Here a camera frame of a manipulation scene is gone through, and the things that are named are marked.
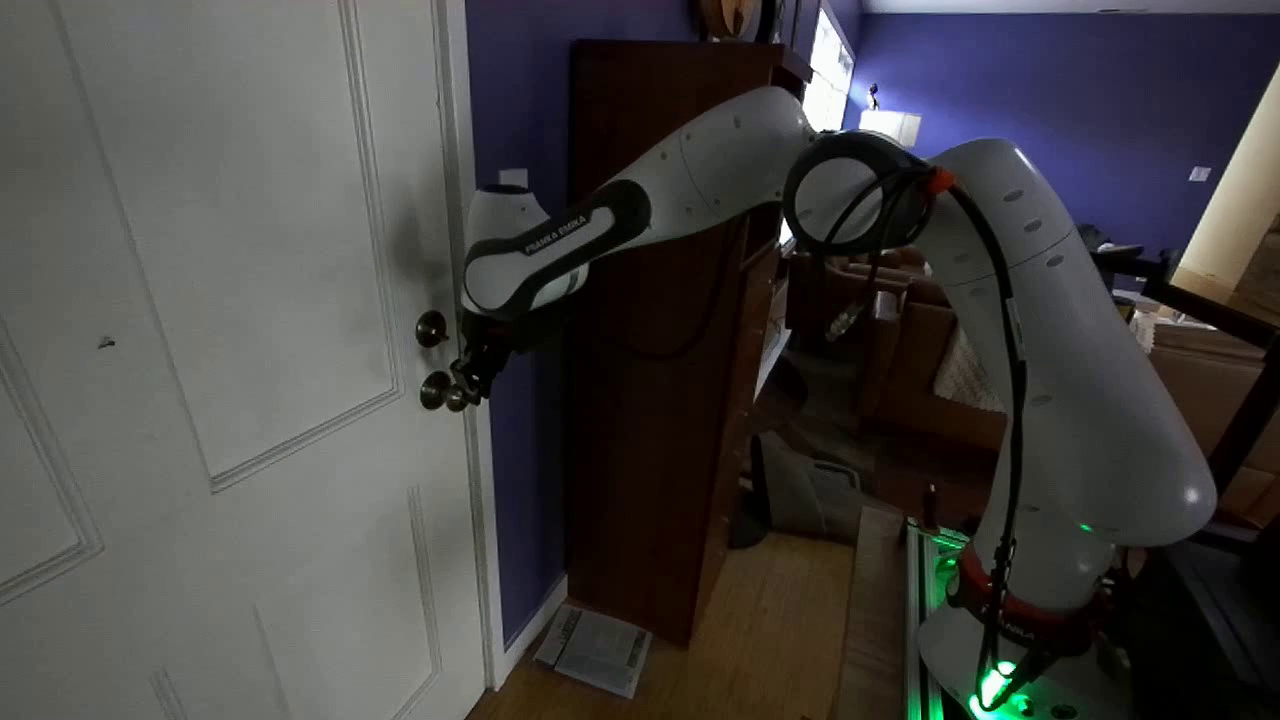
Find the bright window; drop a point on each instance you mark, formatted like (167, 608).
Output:
(827, 65)

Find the grey bag on floor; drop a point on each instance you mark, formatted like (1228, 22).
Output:
(806, 487)

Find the white wall switch plate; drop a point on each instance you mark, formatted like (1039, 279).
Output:
(514, 179)

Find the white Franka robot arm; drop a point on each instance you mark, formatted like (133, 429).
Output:
(1040, 344)

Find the brown object atop bookcase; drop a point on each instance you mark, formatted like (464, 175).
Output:
(735, 18)

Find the brown cardboard box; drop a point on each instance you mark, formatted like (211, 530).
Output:
(921, 360)

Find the white panelled door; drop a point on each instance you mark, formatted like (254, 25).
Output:
(224, 373)

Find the dark metal lock knob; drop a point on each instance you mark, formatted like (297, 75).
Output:
(428, 329)

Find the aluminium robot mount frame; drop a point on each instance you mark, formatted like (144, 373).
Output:
(934, 603)

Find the small white wall switch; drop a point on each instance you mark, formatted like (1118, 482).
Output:
(1202, 175)

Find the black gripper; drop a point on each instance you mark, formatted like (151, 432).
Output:
(498, 342)

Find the dark metal door knob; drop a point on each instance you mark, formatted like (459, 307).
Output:
(441, 390)

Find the brown wooden bookcase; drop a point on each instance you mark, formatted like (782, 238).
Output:
(660, 401)

